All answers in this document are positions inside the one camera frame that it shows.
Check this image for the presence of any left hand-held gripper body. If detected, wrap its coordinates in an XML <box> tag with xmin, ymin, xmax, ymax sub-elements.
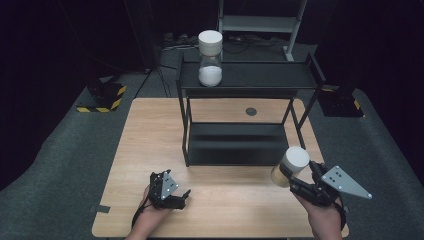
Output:
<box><xmin>147</xmin><ymin>170</ymin><xmax>187</xmax><ymax>211</ymax></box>

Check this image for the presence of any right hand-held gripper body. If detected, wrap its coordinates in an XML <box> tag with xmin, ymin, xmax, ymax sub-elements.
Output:
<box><xmin>289</xmin><ymin>163</ymin><xmax>373</xmax><ymax>208</ymax></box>

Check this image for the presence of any glass jar of yellowish powder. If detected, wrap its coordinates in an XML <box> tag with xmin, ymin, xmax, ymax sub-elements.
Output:
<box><xmin>270</xmin><ymin>145</ymin><xmax>311</xmax><ymax>189</ymax></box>

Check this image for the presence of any black metal two-tier rack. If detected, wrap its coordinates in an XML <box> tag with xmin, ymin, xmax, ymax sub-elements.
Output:
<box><xmin>175</xmin><ymin>51</ymin><xmax>327</xmax><ymax>168</ymax></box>

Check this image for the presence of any glass jar of white powder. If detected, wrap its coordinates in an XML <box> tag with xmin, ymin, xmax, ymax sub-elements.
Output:
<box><xmin>197</xmin><ymin>29</ymin><xmax>224</xmax><ymax>88</ymax></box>

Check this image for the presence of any person's left hand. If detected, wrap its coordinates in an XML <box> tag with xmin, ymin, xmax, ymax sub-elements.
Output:
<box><xmin>139</xmin><ymin>184</ymin><xmax>175</xmax><ymax>222</ymax></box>

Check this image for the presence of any person's right hand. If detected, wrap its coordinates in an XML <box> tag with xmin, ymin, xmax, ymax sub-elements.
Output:
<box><xmin>294</xmin><ymin>192</ymin><xmax>345</xmax><ymax>231</ymax></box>

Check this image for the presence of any grey tape strip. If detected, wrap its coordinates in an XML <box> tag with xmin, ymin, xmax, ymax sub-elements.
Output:
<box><xmin>89</xmin><ymin>204</ymin><xmax>112</xmax><ymax>214</ymax></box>

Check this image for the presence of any black stand base with hazard stripes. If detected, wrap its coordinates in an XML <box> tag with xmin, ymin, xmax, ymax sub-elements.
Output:
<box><xmin>318</xmin><ymin>84</ymin><xmax>365</xmax><ymax>118</ymax></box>
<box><xmin>76</xmin><ymin>78</ymin><xmax>128</xmax><ymax>114</ymax></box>

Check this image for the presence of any black wrist strap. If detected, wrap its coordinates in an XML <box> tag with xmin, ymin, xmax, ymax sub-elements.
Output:
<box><xmin>334</xmin><ymin>199</ymin><xmax>348</xmax><ymax>232</ymax></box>
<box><xmin>131</xmin><ymin>198</ymin><xmax>151</xmax><ymax>228</ymax></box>

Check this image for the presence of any grey metal stand frame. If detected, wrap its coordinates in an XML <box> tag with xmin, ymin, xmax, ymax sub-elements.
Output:
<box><xmin>218</xmin><ymin>0</ymin><xmax>308</xmax><ymax>63</ymax></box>

